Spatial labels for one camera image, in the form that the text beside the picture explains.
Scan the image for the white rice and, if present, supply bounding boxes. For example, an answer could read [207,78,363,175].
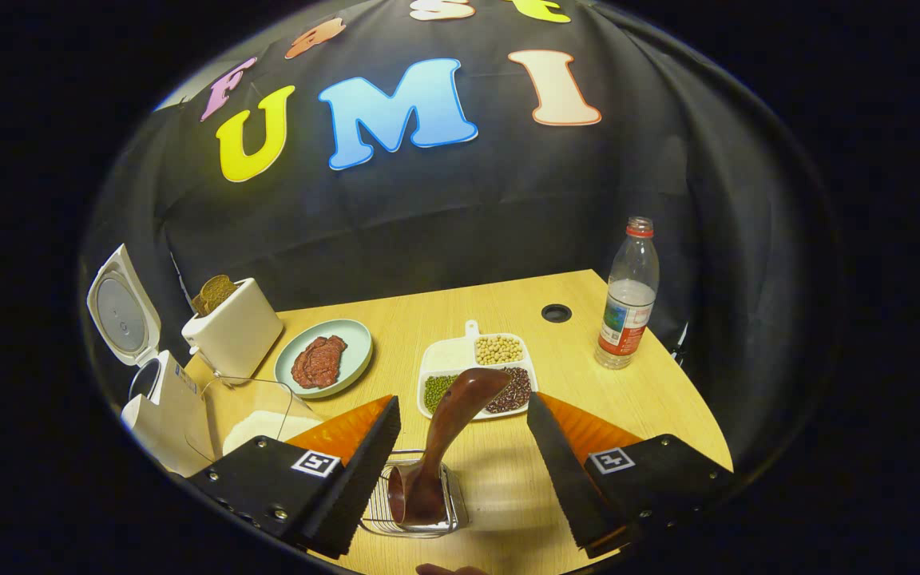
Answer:
[223,410,323,456]

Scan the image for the black backdrop cloth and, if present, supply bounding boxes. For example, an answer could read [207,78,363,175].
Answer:
[81,0,840,480]

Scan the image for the pile of red beans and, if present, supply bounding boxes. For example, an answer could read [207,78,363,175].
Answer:
[486,366,533,414]

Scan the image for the brown wooden spoon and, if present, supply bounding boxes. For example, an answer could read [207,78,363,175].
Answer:
[387,367,513,528]

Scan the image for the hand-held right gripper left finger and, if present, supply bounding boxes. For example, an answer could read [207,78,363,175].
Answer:
[184,395,403,560]

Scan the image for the transparent plastic container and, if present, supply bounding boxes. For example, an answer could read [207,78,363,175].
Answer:
[184,375,327,478]

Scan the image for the clear plastic water bottle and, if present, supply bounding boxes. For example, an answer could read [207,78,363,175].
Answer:
[594,216,660,371]

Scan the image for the white rice cooker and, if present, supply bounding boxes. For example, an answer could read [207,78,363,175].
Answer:
[86,244,217,478]

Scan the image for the pile of green mung beans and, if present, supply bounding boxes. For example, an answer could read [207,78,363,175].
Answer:
[424,374,461,414]

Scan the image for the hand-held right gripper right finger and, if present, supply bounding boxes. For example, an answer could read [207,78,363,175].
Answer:
[525,391,736,560]

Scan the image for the white toaster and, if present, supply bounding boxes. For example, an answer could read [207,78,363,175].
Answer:
[181,277,285,387]

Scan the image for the pile of yellow soybeans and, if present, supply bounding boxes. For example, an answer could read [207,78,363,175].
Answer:
[474,335,525,367]

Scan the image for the pale green plate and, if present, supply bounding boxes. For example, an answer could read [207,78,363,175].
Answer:
[274,319,374,399]

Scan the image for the white divided dish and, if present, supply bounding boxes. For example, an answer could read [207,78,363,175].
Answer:
[417,319,539,422]

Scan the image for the red meat slice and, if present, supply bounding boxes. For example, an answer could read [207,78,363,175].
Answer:
[312,335,348,376]
[291,339,333,390]

